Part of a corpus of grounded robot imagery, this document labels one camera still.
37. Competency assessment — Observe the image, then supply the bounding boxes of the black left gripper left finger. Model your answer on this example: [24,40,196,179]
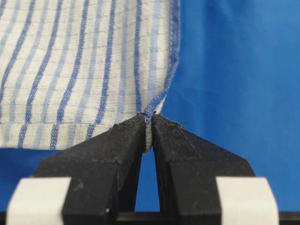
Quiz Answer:
[7,113,146,225]

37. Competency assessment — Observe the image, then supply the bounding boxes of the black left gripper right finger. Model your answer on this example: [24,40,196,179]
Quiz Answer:
[151,113,278,225]

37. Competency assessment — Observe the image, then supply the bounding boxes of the white blue striped towel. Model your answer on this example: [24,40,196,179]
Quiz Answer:
[0,0,181,150]

